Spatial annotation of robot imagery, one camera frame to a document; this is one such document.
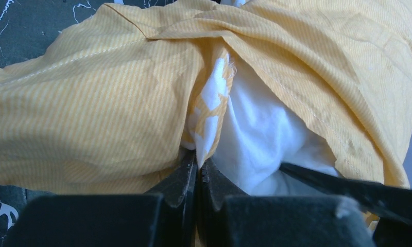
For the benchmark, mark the white pillow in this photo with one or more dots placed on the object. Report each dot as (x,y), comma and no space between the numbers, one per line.
(257,133)

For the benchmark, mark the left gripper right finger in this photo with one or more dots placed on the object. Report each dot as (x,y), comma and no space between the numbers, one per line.
(231,217)

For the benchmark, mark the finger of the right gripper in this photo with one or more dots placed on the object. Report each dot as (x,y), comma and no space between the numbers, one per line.
(392,205)

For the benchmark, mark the blue and yellow pillowcase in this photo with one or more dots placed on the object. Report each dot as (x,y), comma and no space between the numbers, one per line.
(110,105)

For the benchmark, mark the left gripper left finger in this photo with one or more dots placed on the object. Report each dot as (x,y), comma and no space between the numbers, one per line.
(162,216)

